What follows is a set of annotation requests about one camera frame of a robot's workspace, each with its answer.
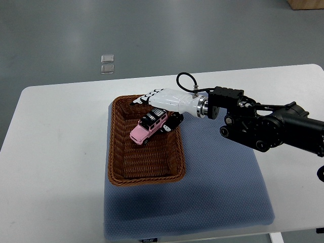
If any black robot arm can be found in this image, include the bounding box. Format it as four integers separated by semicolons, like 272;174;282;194
205;87;323;157

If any blue grey cushion mat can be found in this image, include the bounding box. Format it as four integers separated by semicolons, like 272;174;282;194
104;114;274;240

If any brown wicker basket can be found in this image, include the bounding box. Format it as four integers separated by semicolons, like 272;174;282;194
107;95;186;186

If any wooden box corner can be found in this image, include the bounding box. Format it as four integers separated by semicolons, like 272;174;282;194
287;0;324;10

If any upper metal floor plate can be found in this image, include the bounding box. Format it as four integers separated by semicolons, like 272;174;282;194
101;54;114;63

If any pink toy car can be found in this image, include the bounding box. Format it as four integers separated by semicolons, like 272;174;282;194
130;108;168;145

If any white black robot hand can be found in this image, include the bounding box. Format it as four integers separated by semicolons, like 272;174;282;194
130;89;208;118

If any black cable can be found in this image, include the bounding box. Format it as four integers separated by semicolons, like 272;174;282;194
176;72;216;98

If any white table leg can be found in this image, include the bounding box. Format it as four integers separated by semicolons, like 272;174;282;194
269;232;284;243

